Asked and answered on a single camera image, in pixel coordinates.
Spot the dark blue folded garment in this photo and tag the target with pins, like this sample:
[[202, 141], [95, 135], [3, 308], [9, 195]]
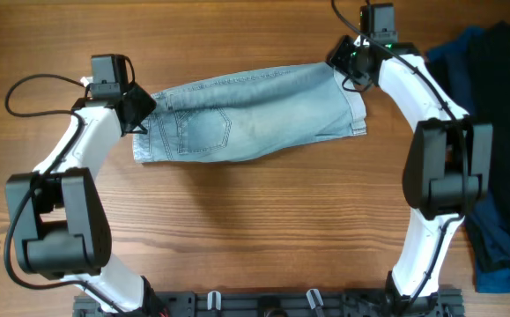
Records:
[[488, 229]]

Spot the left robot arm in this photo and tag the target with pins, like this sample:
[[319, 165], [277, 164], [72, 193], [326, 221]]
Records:
[[59, 234]]

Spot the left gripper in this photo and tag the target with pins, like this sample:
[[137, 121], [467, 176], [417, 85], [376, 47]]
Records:
[[148, 104]]

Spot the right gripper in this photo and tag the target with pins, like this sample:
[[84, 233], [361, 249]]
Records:
[[336, 60]]

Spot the light blue denim shorts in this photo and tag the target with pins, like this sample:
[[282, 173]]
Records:
[[246, 115]]

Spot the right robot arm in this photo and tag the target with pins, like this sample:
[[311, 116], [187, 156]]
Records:
[[446, 171]]

